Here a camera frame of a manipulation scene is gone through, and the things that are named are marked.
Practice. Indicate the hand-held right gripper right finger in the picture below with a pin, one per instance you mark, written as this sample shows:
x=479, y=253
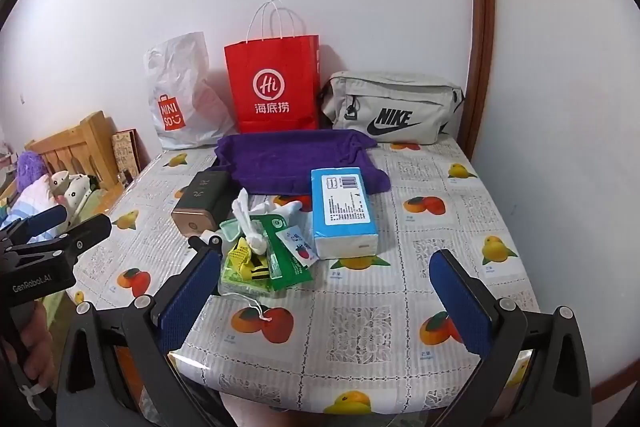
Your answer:
x=462, y=302

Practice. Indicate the purple towel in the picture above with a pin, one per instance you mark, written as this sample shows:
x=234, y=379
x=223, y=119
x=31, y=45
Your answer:
x=280, y=157

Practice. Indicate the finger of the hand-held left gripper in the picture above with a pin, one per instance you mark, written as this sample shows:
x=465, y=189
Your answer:
x=45, y=219
x=75, y=239

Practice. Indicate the white plastic shopping bag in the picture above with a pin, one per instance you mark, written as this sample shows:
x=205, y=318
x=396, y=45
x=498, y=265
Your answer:
x=185, y=82

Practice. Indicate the green wet wipe packet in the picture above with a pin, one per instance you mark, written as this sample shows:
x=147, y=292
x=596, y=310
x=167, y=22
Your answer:
x=285, y=274

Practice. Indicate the white glove green cuff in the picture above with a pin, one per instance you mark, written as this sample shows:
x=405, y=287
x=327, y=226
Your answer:
x=247, y=213

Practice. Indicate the dark green box gold end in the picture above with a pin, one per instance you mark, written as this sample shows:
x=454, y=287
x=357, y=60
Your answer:
x=200, y=197

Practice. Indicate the purple plush toy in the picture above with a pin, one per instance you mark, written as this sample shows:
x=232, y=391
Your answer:
x=31, y=169

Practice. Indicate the pastel striped blanket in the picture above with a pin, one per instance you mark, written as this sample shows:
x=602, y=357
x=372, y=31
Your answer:
x=25, y=204

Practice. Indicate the brown picture frame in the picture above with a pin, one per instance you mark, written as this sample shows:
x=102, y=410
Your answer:
x=126, y=154

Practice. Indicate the blue tissue pack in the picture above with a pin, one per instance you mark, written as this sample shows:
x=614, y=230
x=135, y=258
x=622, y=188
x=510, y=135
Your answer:
x=325, y=237

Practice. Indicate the grey fabric waist bag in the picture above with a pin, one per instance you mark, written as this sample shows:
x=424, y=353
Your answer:
x=400, y=92

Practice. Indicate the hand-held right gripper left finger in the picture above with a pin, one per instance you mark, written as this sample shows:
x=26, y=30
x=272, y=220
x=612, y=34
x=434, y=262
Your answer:
x=187, y=302

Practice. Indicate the person's left hand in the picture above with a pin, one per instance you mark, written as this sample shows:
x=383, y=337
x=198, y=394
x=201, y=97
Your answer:
x=40, y=347

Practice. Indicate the small printed white packet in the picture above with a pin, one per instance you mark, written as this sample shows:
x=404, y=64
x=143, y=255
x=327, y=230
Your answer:
x=297, y=243

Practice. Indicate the red paper shopping bag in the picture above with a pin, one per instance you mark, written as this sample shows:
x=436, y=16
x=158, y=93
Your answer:
x=300, y=57

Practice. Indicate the wooden bed headboard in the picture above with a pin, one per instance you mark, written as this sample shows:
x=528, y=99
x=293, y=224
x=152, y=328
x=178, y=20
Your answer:
x=85, y=142

